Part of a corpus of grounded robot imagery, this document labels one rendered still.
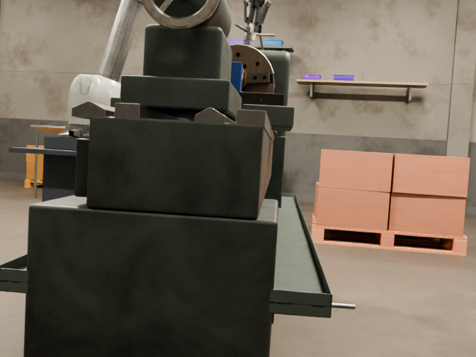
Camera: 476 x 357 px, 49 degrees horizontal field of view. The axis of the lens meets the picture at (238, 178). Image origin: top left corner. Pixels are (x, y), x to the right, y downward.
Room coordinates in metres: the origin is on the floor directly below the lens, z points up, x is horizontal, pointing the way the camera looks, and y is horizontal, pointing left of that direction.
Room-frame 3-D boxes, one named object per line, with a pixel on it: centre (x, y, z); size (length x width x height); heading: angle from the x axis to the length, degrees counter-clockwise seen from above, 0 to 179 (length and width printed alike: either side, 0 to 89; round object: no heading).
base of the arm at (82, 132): (2.24, 0.66, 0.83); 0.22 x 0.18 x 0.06; 168
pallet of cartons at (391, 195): (4.95, -1.39, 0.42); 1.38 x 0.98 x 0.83; 77
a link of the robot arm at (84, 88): (2.27, 0.66, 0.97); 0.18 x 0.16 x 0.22; 2
